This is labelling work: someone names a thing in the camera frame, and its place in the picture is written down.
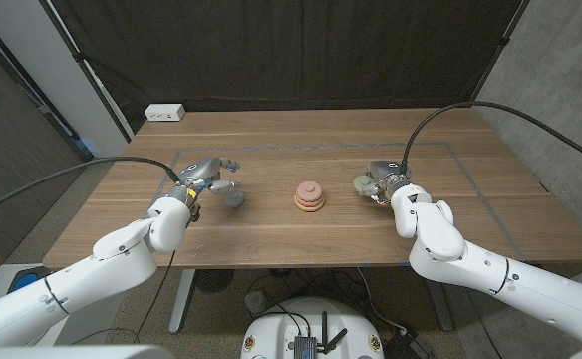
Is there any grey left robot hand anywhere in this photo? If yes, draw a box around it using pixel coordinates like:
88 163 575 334
163 157 242 201

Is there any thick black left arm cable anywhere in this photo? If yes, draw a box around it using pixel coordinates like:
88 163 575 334
0 156 181 220

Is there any black floor power strip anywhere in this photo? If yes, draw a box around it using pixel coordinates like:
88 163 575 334
383 328 435 359

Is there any black backdrop stand pole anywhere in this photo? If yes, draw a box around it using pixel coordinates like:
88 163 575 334
467 0 531 109
39 0 133 144

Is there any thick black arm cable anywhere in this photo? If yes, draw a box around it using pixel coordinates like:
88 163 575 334
0 156 181 220
399 100 582 175

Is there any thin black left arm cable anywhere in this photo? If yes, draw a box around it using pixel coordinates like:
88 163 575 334
134 250 177 345

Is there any black backdrop curtain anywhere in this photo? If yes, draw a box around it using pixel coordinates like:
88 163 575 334
39 0 529 134

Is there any blue foot pedal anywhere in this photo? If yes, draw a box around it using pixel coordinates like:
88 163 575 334
9 266 52 294

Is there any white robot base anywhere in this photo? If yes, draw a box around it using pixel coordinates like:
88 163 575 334
239 296 386 359

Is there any small dark grey disk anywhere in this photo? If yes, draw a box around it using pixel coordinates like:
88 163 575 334
223 190 247 209

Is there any grey box with black antennas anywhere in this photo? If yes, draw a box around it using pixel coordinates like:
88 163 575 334
290 311 350 359

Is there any dusty pink disk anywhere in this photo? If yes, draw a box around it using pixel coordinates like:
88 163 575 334
295 179 325 203

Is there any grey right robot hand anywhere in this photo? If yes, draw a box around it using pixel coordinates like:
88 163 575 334
358 160 415 205

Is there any metal table leg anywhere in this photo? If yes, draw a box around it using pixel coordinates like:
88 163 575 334
423 278 455 333
168 268 197 334

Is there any round black floor fan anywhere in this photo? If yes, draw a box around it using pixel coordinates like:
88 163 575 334
194 268 235 294

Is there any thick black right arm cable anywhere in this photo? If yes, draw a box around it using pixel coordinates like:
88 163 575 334
399 100 582 175

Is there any white power strip box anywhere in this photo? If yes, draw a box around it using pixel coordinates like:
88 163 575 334
144 103 186 123

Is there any green disk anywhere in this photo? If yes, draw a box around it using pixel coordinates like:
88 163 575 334
352 174 376 195

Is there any round grey floor object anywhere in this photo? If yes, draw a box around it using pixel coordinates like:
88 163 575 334
244 290 268 315

